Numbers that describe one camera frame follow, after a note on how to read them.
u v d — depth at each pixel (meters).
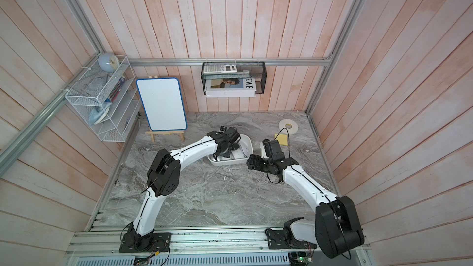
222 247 0.73
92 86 0.80
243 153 0.97
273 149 0.67
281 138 1.12
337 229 0.41
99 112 0.81
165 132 1.02
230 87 0.93
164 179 0.58
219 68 0.90
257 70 0.98
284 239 0.73
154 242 0.72
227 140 0.76
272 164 0.65
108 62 0.80
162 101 0.92
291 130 1.13
